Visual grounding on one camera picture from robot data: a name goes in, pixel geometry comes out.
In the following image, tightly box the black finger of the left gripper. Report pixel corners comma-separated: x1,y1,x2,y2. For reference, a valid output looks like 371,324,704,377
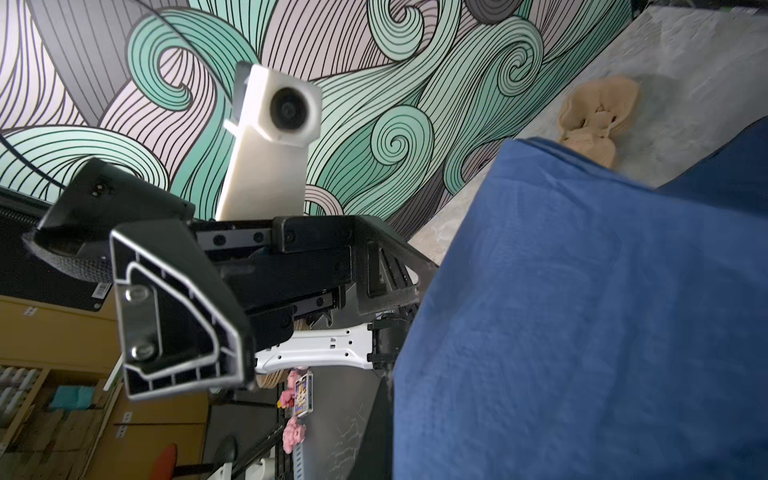
353,216,438,315

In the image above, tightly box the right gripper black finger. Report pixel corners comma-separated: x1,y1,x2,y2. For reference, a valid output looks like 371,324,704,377
347,372,394,480

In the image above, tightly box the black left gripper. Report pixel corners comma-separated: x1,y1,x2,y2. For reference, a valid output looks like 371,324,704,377
23,159,360,400

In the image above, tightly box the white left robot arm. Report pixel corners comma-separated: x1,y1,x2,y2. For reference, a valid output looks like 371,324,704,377
23,159,437,400

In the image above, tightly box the pink plush toy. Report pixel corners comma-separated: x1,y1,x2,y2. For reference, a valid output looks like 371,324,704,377
277,370,307,454

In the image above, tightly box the small printed card box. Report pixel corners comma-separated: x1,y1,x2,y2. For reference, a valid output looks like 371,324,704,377
294,371,314,418

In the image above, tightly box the brown pulp cup carrier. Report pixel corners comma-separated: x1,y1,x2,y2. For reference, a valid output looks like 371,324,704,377
558,75,640,169

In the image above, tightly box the navy blue napkin stack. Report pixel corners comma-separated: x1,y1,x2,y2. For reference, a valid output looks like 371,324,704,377
657,117,767,217

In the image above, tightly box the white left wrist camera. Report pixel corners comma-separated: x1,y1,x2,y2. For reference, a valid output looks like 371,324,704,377
215,62,322,221

